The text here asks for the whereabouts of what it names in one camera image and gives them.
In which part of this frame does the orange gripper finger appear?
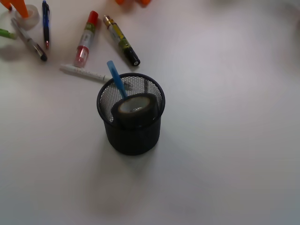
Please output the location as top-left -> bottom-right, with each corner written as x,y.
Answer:
0,0 -> 12,10
10,0 -> 29,18

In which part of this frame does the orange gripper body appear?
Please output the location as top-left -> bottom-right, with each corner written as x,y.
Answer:
115,0 -> 151,6

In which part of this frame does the clear tape roll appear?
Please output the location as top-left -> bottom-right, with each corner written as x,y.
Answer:
15,4 -> 40,30

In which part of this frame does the large black tape roll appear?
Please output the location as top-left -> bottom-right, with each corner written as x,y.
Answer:
111,93 -> 158,129

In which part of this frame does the blue pen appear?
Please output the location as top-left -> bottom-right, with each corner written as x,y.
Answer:
42,0 -> 50,50

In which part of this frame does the green pen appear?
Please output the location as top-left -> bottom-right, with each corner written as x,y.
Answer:
0,29 -> 17,40

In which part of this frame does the silver pen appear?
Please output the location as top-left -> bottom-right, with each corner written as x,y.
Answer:
11,18 -> 48,62

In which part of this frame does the white pen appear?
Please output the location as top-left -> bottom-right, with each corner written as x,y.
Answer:
60,64 -> 112,83

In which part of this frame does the black mesh pen holder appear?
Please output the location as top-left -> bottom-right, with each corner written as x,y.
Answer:
97,73 -> 165,156

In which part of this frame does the yellow black marker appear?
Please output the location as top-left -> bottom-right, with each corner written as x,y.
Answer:
103,15 -> 140,67

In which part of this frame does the blue plastic stick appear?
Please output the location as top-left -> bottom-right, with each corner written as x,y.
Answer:
107,60 -> 128,99

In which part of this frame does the red cap marker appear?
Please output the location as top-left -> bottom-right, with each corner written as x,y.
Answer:
73,11 -> 98,68

